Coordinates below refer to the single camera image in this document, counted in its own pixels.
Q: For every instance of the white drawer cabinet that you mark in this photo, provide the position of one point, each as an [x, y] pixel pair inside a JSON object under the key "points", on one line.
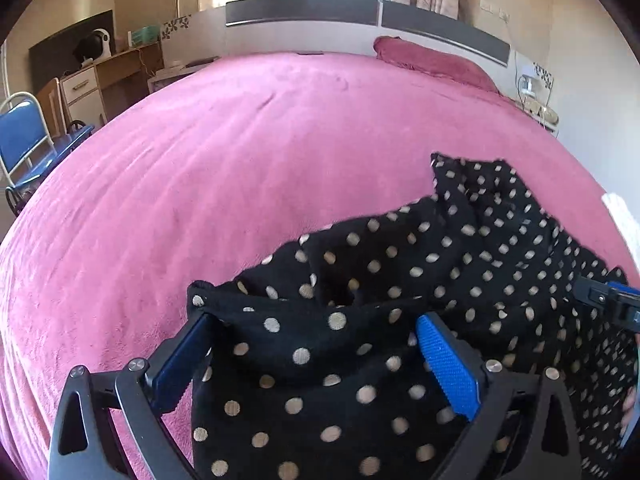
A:
{"points": [[82, 95]]}

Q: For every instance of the white low shelf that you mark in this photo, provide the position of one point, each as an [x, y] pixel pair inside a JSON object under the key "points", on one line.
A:
{"points": [[172, 77]]}

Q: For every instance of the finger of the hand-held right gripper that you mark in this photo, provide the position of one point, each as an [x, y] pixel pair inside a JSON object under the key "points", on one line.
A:
{"points": [[617, 305]]}

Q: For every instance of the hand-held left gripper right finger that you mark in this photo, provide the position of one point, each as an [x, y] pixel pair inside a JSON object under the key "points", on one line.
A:
{"points": [[445, 365]]}

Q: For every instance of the wooden desk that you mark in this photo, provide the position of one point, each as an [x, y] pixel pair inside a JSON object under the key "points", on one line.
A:
{"points": [[125, 67]]}

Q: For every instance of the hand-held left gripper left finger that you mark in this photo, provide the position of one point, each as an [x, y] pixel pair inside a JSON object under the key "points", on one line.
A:
{"points": [[175, 365]]}

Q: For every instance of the teal box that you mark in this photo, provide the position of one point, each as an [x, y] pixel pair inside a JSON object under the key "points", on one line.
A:
{"points": [[144, 35]]}

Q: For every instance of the pink bed blanket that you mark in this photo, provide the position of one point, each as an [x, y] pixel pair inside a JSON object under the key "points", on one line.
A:
{"points": [[200, 160]]}

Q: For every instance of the pink pillow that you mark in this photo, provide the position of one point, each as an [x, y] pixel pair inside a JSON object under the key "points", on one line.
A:
{"points": [[430, 60]]}

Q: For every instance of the blue folding chair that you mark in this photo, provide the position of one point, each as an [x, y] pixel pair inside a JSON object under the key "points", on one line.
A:
{"points": [[20, 135]]}

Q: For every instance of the white headphones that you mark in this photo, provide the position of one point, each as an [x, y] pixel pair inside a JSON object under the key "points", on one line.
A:
{"points": [[101, 44]]}

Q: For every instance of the white and grey headboard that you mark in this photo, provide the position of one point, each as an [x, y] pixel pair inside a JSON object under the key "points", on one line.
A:
{"points": [[300, 35]]}

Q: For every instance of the black monitor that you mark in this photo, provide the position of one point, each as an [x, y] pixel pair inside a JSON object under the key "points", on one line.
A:
{"points": [[55, 55]]}

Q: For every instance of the person's right hand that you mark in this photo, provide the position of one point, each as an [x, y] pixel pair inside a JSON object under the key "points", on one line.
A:
{"points": [[631, 405]]}

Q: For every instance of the white crumpled cloth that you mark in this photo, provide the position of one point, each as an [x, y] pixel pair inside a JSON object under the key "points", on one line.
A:
{"points": [[625, 220]]}

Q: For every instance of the black pedal wheel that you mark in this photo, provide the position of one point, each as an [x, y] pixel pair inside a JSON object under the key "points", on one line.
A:
{"points": [[17, 199]]}

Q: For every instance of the black polka dot garment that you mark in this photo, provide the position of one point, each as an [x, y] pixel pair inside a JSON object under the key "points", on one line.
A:
{"points": [[350, 360]]}

